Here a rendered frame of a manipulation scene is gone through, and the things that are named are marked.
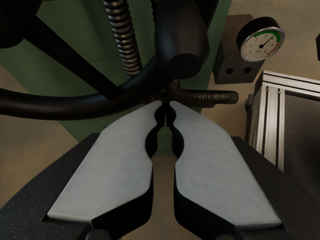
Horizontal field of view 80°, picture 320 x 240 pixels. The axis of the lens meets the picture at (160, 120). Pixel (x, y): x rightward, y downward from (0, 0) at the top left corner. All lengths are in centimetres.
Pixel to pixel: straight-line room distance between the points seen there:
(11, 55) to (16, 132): 79
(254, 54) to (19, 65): 45
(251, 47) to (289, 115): 58
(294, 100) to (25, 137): 126
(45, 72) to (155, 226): 67
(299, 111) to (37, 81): 88
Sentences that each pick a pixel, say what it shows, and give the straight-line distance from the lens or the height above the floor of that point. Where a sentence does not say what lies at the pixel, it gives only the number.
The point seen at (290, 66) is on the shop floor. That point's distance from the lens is 143.
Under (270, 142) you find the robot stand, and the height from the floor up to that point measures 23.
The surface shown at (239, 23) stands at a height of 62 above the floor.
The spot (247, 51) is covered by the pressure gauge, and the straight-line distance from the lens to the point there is 35.
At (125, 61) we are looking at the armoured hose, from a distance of 25.
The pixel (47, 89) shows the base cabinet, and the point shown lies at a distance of 53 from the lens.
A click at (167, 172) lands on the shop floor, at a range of 89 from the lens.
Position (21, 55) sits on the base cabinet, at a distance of 48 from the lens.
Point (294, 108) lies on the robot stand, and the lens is 93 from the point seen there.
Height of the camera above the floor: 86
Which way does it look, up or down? 60 degrees down
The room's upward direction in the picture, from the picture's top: 4 degrees counter-clockwise
